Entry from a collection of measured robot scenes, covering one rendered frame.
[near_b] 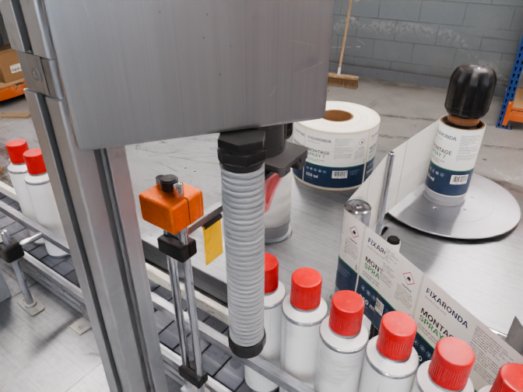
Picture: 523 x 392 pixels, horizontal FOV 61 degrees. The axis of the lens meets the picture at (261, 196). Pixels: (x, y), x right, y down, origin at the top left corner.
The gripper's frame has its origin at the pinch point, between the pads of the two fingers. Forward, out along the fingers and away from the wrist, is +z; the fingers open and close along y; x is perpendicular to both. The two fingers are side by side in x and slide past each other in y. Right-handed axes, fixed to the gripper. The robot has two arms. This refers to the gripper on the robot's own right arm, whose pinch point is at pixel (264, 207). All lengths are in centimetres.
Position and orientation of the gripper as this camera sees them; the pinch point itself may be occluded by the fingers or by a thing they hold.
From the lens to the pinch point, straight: 61.5
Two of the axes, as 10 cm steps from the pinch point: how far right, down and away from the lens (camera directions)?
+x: -5.7, 4.6, -6.8
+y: -8.2, -2.8, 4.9
